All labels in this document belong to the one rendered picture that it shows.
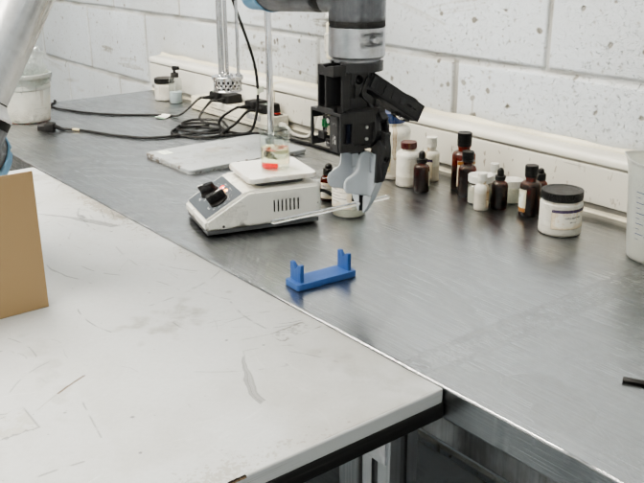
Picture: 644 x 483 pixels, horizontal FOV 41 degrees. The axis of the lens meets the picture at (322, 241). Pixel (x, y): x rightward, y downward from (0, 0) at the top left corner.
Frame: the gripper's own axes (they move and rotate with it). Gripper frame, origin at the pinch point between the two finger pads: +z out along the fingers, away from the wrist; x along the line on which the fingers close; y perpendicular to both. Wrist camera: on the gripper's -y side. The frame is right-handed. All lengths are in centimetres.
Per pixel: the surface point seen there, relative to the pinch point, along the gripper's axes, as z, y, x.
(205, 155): 9, -10, -71
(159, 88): 6, -31, -141
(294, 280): 9.3, 12.1, -0.1
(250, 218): 7.8, 5.6, -23.7
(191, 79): 3, -38, -135
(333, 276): 9.3, 7.0, 1.7
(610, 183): 3.7, -47.9, 4.9
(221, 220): 7.7, 10.4, -24.7
